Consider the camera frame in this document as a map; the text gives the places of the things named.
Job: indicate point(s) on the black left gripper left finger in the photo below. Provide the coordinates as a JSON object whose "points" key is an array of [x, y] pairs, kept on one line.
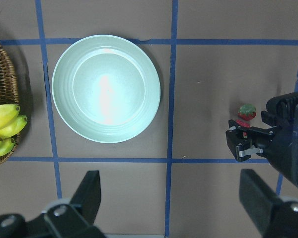
{"points": [[72, 219]]}

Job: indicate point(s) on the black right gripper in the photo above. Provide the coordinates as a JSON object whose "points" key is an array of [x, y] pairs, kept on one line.
{"points": [[278, 146]]}

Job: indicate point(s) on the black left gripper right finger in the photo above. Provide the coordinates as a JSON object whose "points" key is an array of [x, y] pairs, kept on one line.
{"points": [[272, 215]]}

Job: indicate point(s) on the red strawberry of pair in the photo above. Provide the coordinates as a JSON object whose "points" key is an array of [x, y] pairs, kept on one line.
{"points": [[243, 123], [247, 112]]}

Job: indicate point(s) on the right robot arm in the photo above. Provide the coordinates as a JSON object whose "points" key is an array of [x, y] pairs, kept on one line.
{"points": [[278, 144]]}

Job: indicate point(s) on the light green plate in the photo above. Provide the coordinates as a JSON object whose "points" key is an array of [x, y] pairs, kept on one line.
{"points": [[106, 89]]}

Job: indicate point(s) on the yellow banana bunch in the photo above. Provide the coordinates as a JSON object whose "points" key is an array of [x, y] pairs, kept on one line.
{"points": [[11, 124]]}

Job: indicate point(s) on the brown wicker basket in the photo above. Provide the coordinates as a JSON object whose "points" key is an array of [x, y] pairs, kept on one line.
{"points": [[8, 89]]}

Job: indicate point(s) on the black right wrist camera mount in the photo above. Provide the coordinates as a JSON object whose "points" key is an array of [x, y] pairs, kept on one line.
{"points": [[280, 110]]}

